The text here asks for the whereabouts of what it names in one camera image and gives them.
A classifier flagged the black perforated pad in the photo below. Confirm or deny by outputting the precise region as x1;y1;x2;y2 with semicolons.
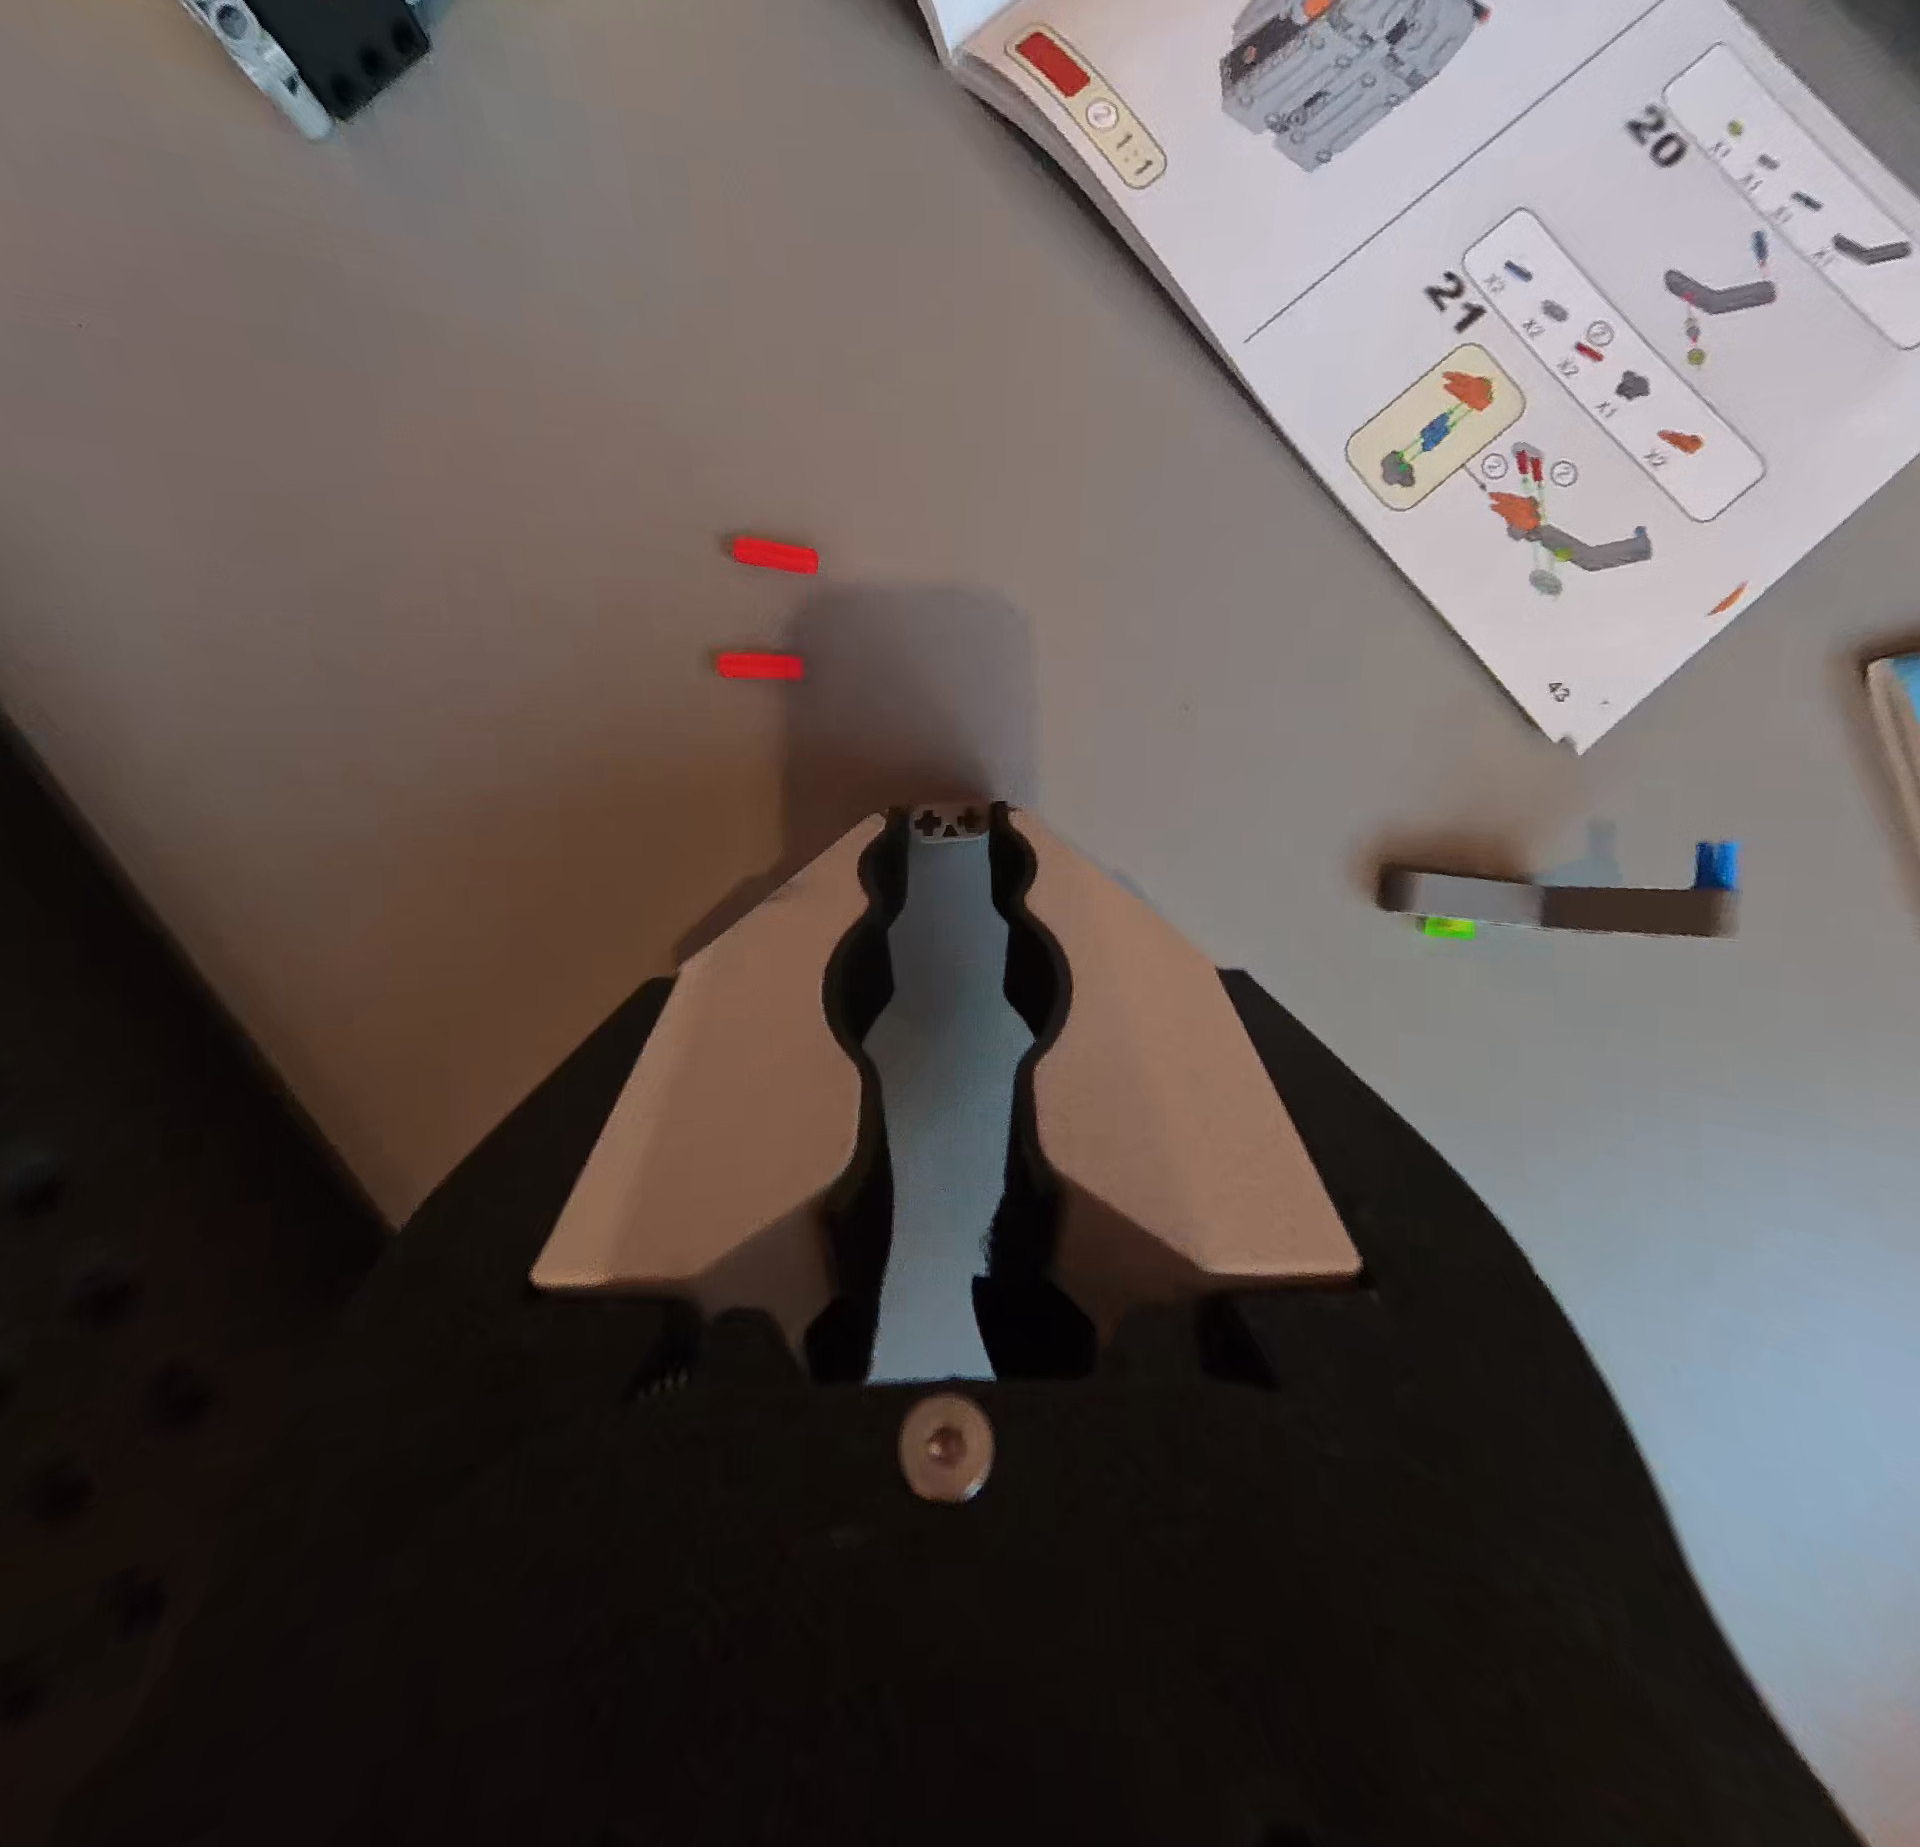
0;707;398;1847

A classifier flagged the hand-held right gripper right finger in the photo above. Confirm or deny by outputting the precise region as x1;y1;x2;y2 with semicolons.
975;809;1367;1382

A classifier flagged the grey desk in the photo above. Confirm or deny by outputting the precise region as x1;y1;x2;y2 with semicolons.
0;0;1920;1847

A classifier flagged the dark grey beam with pins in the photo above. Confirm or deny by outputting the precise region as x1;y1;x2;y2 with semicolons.
1378;838;1742;941

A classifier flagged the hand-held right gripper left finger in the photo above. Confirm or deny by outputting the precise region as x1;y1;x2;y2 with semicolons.
529;812;903;1376

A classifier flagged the blue manual booklet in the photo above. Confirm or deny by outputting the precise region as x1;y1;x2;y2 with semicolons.
1863;648;1920;845

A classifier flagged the partly built robot model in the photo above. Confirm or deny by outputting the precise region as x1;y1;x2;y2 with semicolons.
111;0;452;140

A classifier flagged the open instruction booklet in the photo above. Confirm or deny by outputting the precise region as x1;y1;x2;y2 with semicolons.
868;0;1920;753

